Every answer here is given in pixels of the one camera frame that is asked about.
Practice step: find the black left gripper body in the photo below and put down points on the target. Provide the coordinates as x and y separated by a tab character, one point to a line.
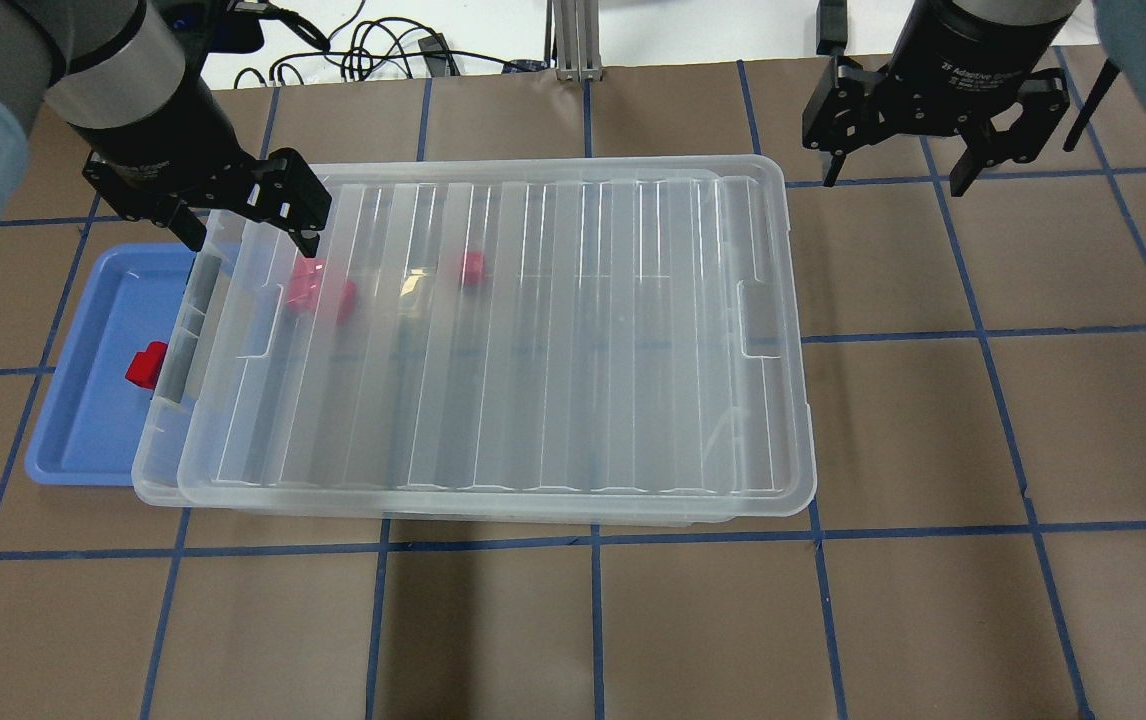
165	128

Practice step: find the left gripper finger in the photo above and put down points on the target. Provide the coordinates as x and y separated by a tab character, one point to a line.
171	213
287	194

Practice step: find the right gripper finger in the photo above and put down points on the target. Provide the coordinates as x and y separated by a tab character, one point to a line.
838	117
1043	99

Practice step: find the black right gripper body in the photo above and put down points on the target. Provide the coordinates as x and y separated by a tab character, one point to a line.
973	62

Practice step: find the red block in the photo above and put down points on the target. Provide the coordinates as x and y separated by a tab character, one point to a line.
473	269
305	290
145	369

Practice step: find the clear plastic box lid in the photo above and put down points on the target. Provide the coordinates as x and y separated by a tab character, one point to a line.
493	340

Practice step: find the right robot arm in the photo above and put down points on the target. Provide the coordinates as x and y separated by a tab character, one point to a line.
1121	29

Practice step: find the clear plastic storage box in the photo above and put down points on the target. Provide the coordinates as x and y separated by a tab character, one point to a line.
233	400

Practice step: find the blue plastic tray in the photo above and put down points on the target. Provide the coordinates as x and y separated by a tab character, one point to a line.
92	417

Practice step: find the aluminium frame post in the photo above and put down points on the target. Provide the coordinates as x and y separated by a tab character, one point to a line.
573	40

